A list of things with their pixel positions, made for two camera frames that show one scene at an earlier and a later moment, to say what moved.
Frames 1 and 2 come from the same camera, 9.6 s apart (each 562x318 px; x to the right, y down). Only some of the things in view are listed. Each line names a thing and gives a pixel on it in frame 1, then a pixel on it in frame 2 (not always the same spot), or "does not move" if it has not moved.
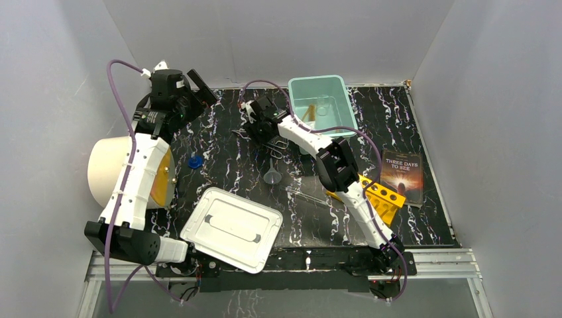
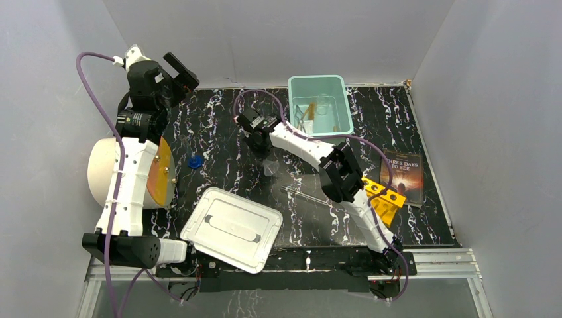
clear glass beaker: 323,105 does not move
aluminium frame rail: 454,265 does not move
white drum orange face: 105,162 does not move
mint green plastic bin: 321,101 does not move
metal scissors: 274,148 -> 299,115
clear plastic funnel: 272,176 -> 270,167
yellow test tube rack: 384,203 does not move
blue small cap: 195,161 does not move
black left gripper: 193,94 -> 176,82
